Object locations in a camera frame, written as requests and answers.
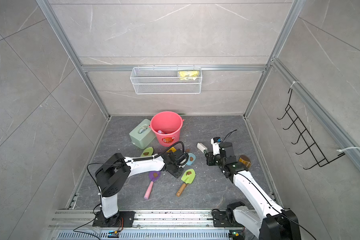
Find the white wire wall basket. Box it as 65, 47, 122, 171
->
130, 66, 203, 95

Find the green trowel near tissue box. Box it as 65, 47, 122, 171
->
141, 147, 154, 157

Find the purple trowel pink handle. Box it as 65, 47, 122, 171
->
144, 171, 161, 200

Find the black wall hook rack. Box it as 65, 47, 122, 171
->
277, 89, 346, 170

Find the pink plastic bucket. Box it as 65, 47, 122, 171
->
150, 111, 184, 147

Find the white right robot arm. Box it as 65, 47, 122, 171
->
197, 137, 307, 240

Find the blue toy trowel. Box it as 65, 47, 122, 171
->
186, 153, 196, 166

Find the green trowel wooden handle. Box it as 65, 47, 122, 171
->
176, 169, 196, 197

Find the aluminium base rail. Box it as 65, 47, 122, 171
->
47, 209, 295, 240

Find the yellow sponge in basket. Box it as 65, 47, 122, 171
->
177, 70, 200, 81

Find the mint green tissue box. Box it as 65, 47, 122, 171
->
129, 119, 156, 149

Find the white cleaning brush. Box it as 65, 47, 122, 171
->
197, 143, 208, 154

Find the yellow toy trowel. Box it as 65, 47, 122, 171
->
167, 147, 176, 153

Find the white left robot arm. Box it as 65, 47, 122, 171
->
74, 141, 189, 239

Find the plaid brown cloth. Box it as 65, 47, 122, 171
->
239, 155, 252, 169

